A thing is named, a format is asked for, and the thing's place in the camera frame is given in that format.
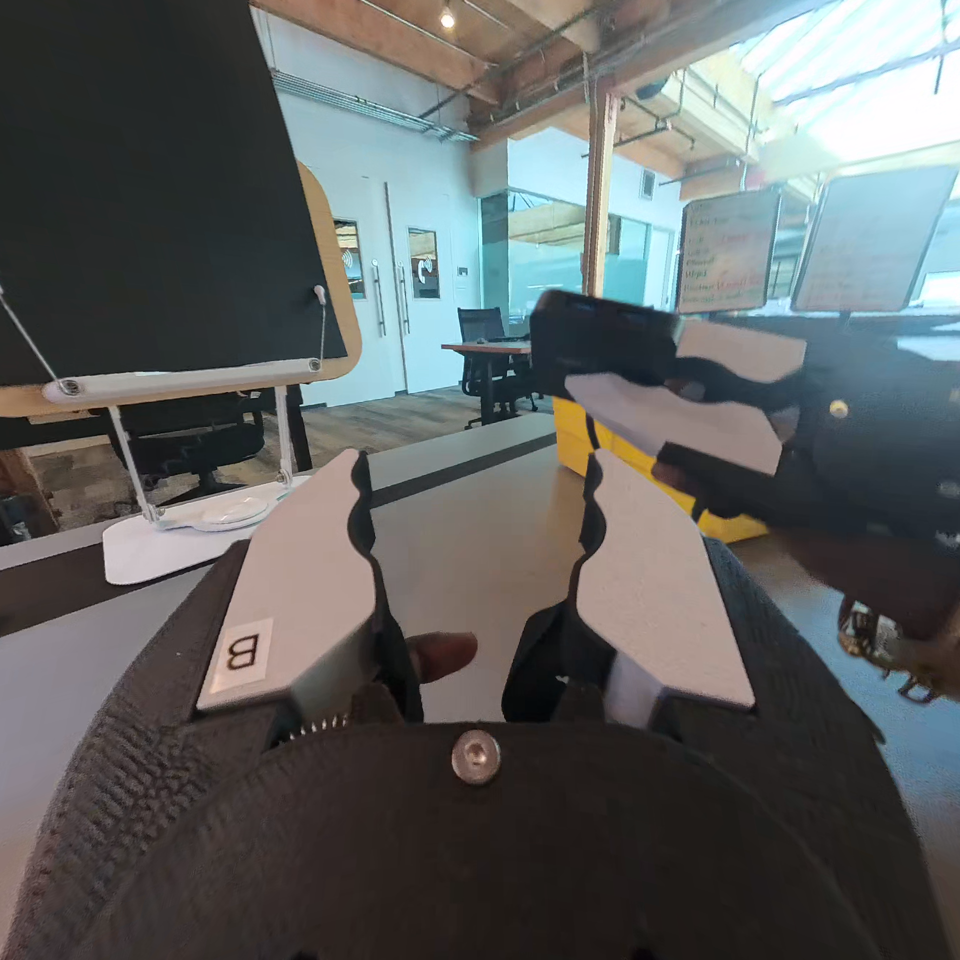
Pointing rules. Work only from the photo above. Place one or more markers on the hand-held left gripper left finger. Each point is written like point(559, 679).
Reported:
point(300, 585)

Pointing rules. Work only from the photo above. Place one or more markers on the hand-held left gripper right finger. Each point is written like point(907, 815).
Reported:
point(660, 600)

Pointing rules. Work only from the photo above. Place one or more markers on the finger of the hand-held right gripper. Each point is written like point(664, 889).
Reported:
point(742, 349)
point(690, 431)

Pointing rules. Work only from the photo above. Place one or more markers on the black port hub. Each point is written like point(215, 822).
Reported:
point(600, 337)

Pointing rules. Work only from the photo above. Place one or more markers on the person's right hand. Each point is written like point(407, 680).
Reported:
point(892, 577)

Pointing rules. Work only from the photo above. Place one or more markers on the person's left hand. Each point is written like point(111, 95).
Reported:
point(442, 654)

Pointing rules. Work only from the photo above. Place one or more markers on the yellow plastic bin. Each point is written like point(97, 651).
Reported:
point(592, 442)

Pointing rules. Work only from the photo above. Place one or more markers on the whiteboard with writing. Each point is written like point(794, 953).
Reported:
point(727, 251)
point(870, 240)

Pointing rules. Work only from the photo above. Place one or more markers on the white panel stand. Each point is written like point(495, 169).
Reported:
point(180, 536)

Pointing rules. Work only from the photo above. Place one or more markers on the black office chair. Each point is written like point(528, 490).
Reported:
point(484, 330)
point(195, 442)

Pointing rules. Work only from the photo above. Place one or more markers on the long wooden desk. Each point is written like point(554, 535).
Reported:
point(487, 347)

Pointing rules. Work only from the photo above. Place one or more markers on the white door with window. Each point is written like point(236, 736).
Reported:
point(427, 330)
point(371, 337)

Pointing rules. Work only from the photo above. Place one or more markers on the wooden board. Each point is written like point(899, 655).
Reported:
point(334, 255)

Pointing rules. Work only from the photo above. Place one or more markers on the black panel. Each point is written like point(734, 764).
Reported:
point(150, 187)

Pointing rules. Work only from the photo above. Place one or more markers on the round ceiling light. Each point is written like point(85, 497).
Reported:
point(448, 17)

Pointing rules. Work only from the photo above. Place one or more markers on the wooden post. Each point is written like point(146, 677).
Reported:
point(600, 195)

